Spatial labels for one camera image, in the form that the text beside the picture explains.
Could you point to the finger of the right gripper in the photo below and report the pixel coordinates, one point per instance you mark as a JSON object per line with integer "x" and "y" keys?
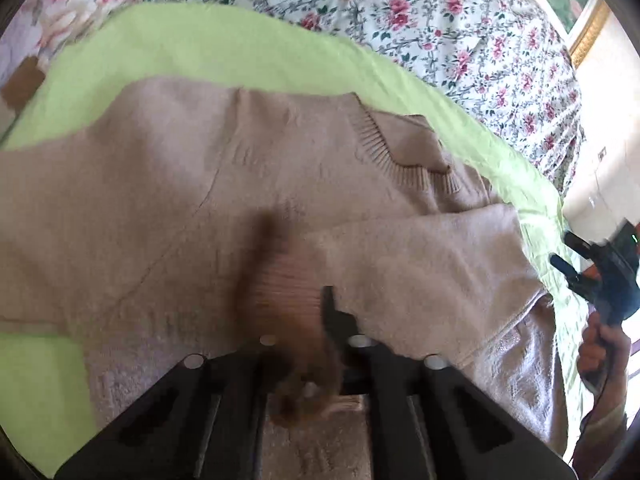
{"x": 572, "y": 277}
{"x": 578, "y": 245}

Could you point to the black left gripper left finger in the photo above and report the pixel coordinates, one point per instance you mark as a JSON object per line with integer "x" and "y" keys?
{"x": 202, "y": 420}

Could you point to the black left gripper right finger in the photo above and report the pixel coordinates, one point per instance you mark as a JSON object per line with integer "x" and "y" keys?
{"x": 426, "y": 420}

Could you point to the beige knit sweater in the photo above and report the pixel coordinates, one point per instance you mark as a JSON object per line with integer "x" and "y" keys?
{"x": 131, "y": 236}

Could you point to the dark red sleeve forearm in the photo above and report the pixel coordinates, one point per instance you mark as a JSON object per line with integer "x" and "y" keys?
{"x": 602, "y": 430}

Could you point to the person's right hand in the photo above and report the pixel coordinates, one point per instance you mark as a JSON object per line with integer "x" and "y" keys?
{"x": 603, "y": 356}

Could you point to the lime green bed sheet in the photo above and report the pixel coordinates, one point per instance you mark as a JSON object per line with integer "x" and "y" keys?
{"x": 44, "y": 397}

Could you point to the gold framed painting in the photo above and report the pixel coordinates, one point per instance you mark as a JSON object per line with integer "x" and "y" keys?
{"x": 575, "y": 0}

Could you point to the rose floral quilt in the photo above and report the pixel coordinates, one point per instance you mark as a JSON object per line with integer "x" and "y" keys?
{"x": 502, "y": 61}

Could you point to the pastel floral pillow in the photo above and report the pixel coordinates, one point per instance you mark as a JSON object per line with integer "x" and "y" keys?
{"x": 41, "y": 28}

